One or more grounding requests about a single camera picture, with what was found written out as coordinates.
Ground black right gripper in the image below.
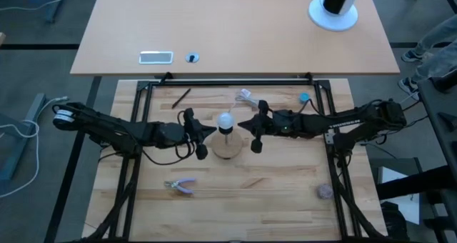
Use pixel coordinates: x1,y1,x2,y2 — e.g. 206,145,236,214
237,100,299,154

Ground white lightbulb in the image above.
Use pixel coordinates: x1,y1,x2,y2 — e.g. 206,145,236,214
216,111,236,129

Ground grey metal stand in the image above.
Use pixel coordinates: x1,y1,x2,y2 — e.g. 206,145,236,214
0,92,48,182

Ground white board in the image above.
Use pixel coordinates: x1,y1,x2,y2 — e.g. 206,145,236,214
377,165,421,226

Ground tan desk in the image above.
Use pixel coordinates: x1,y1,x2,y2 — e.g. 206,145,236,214
69,0,401,76

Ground purple handled pliers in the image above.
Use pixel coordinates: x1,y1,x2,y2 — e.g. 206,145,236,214
164,177,198,195

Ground black pen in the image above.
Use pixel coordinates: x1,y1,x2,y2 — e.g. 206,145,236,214
171,88,192,109

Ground person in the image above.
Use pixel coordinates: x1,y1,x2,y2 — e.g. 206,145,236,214
397,14,457,98

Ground black crossbar with light strips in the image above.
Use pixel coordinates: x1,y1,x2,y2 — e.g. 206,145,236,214
153,78,316,86

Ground black aluminium table frame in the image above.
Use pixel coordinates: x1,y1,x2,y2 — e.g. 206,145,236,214
44,71,390,243

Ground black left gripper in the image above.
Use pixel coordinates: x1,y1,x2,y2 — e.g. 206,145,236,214
156,108,218,161

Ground black bag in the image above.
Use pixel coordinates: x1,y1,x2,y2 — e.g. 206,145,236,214
379,199,408,242

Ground black and white tower post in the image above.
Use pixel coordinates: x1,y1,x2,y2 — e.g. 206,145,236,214
308,0,363,32

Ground white lamp cord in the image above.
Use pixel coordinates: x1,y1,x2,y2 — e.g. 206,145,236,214
228,88,262,112

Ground black side table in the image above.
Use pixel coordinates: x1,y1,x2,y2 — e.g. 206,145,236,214
416,69,457,167

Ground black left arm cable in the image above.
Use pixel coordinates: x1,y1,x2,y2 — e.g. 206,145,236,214
141,110,196,167

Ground grey speckled ball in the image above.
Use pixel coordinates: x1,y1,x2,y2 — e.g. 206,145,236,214
316,183,335,201

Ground wooden base table lamp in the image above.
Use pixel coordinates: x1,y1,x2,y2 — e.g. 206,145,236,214
210,123,244,160

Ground silver desk cable plate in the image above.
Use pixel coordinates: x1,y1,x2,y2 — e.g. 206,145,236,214
138,51,174,65

